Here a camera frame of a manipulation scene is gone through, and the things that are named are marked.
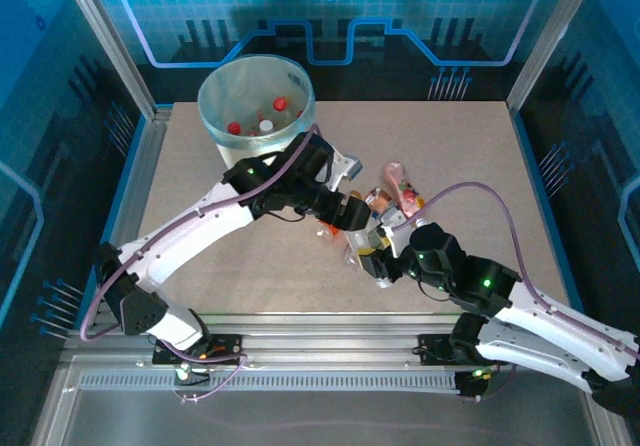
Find small bottle orange label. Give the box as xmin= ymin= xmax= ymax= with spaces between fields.
xmin=315 ymin=189 xmax=365 ymax=243

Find clear bottle copper label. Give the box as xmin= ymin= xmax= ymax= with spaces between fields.
xmin=363 ymin=186 xmax=396 ymax=217

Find pink plastic bottle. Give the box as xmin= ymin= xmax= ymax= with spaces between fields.
xmin=383 ymin=161 xmax=427 ymax=220

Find white plastic waste bin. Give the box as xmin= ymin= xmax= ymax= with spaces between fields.
xmin=197 ymin=54 xmax=317 ymax=172

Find translucent blue bin liner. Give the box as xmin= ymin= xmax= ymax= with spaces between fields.
xmin=197 ymin=54 xmax=317 ymax=150

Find black connector box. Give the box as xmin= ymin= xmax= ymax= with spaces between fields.
xmin=453 ymin=368 xmax=490 ymax=403

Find grey metal shelf panel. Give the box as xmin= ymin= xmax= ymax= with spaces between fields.
xmin=29 ymin=385 xmax=631 ymax=446

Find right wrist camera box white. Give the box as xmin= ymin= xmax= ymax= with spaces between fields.
xmin=374 ymin=208 xmax=409 ymax=250

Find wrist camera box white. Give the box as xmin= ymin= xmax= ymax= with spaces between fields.
xmin=327 ymin=146 xmax=362 ymax=192
xmin=374 ymin=208 xmax=409 ymax=250

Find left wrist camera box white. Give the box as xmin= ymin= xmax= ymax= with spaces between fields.
xmin=327 ymin=146 xmax=362 ymax=192

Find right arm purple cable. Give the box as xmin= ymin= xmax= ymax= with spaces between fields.
xmin=389 ymin=180 xmax=640 ymax=402

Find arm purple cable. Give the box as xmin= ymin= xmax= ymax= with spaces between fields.
xmin=389 ymin=180 xmax=640 ymax=402
xmin=79 ymin=123 xmax=251 ymax=403

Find aluminium front rail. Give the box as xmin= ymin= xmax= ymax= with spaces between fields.
xmin=62 ymin=312 xmax=601 ymax=367

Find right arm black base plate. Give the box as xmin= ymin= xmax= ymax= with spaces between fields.
xmin=417 ymin=333 xmax=510 ymax=367

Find slotted grey cable duct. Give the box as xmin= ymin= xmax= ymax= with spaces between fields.
xmin=79 ymin=373 xmax=461 ymax=392

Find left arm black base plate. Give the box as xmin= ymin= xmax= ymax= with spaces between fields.
xmin=151 ymin=333 xmax=247 ymax=367

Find left aluminium frame post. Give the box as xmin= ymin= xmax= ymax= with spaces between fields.
xmin=55 ymin=0 xmax=159 ymax=120

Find aluminium frame post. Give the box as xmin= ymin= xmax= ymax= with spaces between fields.
xmin=55 ymin=0 xmax=159 ymax=120
xmin=507 ymin=0 xmax=604 ymax=115

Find right aluminium frame post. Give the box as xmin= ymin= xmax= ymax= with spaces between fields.
xmin=507 ymin=0 xmax=604 ymax=115

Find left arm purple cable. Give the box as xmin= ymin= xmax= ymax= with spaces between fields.
xmin=79 ymin=123 xmax=251 ymax=403

